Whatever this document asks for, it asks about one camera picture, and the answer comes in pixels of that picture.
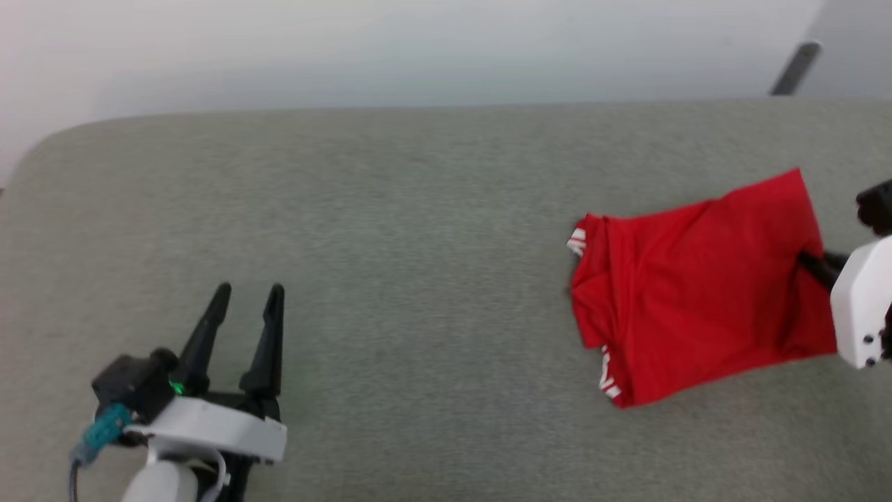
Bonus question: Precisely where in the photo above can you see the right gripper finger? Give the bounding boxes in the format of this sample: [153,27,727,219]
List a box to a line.
[796,249,849,291]

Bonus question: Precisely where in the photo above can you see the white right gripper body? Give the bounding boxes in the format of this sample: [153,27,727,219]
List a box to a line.
[829,235,892,370]

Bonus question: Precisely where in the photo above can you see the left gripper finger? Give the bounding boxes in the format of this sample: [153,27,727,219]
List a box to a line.
[238,282,286,400]
[179,282,233,397]

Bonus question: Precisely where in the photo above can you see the red and white shirt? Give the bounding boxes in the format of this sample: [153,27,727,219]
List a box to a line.
[566,167,839,409]

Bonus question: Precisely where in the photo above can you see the teal left camera cable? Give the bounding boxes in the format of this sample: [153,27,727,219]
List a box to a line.
[69,403,133,502]

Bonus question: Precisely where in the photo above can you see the light grey panel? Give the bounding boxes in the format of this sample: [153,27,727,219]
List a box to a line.
[794,0,892,99]

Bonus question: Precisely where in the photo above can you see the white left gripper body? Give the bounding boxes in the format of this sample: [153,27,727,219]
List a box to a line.
[129,390,289,465]

